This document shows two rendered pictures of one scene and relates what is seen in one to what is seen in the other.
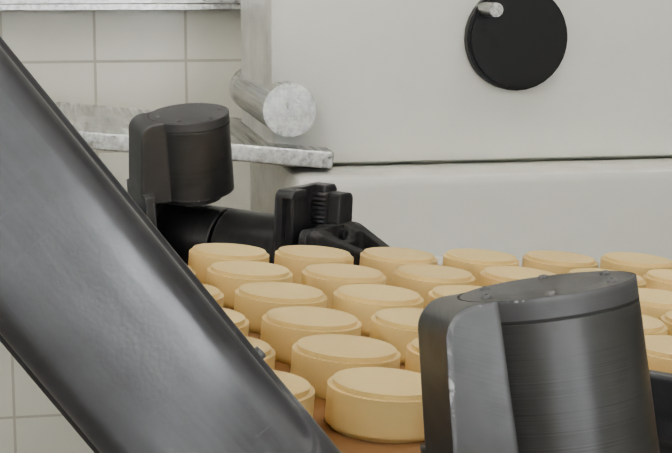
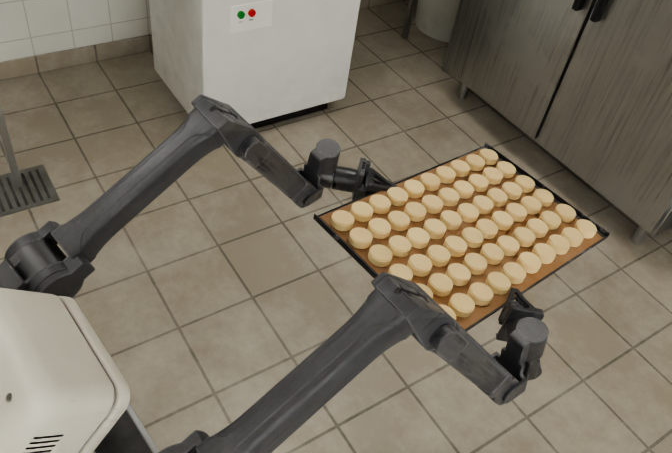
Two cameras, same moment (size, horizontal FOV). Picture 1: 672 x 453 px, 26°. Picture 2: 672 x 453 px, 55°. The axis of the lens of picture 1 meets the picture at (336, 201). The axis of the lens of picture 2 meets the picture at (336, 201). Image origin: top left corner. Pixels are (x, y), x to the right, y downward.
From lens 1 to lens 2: 1.04 m
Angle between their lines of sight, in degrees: 43
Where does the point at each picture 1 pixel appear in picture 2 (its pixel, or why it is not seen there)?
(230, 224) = (339, 176)
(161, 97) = not seen: outside the picture
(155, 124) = (324, 158)
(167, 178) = (323, 168)
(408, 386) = (468, 303)
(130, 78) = not seen: outside the picture
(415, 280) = (415, 216)
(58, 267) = (482, 370)
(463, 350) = (524, 349)
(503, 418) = (526, 354)
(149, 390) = (488, 378)
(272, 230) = (353, 179)
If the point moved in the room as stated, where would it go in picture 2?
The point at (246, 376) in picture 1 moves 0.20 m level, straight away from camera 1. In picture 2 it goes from (500, 370) to (438, 284)
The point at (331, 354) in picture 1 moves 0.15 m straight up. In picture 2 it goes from (443, 289) to (462, 238)
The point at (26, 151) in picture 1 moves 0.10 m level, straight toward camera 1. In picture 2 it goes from (482, 359) to (526, 408)
